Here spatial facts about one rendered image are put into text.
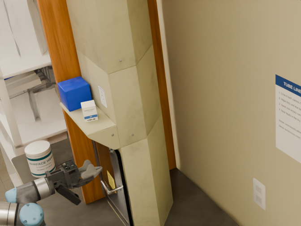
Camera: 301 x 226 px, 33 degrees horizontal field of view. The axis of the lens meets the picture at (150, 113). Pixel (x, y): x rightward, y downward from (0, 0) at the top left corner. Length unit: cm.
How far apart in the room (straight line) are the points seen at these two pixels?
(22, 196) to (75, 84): 47
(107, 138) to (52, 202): 74
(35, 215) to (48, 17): 77
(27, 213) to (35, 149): 97
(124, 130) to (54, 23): 51
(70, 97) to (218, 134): 62
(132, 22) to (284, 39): 51
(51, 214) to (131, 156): 65
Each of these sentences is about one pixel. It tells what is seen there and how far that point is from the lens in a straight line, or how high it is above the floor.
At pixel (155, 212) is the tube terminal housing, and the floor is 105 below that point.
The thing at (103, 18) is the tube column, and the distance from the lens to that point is 167.
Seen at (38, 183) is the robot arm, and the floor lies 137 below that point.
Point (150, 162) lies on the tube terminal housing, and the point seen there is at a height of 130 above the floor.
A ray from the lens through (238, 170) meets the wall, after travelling 207.
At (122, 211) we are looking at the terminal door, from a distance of 213.
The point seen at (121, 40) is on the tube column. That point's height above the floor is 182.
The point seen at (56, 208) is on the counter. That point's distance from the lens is 244.
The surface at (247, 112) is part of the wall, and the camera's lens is 185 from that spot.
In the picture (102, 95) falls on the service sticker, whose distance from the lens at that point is 187.
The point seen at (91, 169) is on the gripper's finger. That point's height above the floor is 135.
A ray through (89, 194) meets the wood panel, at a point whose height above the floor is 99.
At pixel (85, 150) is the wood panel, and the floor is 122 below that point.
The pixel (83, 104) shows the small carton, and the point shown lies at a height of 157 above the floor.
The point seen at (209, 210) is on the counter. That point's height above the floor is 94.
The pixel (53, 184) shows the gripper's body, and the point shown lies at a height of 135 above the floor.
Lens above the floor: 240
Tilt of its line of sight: 29 degrees down
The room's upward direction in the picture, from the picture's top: 8 degrees counter-clockwise
